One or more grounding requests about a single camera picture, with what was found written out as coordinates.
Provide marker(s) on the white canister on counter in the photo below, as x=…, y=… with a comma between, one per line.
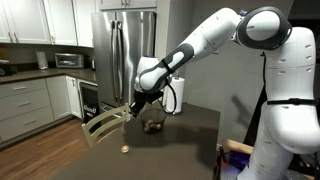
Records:
x=42, y=60

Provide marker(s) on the white wooden chair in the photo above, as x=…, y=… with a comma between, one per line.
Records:
x=116, y=116

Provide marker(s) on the black wine cooler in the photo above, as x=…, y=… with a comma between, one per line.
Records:
x=90, y=105

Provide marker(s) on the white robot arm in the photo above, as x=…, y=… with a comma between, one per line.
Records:
x=288, y=123

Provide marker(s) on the white paper towel roll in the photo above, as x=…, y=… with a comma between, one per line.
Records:
x=174, y=95

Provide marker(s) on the white upper cabinets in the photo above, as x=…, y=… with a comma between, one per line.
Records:
x=55, y=22

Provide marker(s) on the silver toaster oven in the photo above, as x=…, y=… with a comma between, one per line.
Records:
x=65, y=60

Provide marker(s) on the white lower drawer cabinets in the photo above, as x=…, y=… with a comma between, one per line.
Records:
x=28, y=105

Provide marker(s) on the stainless steel refrigerator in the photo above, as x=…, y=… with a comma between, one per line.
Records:
x=120, y=39

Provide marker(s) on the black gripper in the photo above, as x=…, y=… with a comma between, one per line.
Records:
x=143, y=99

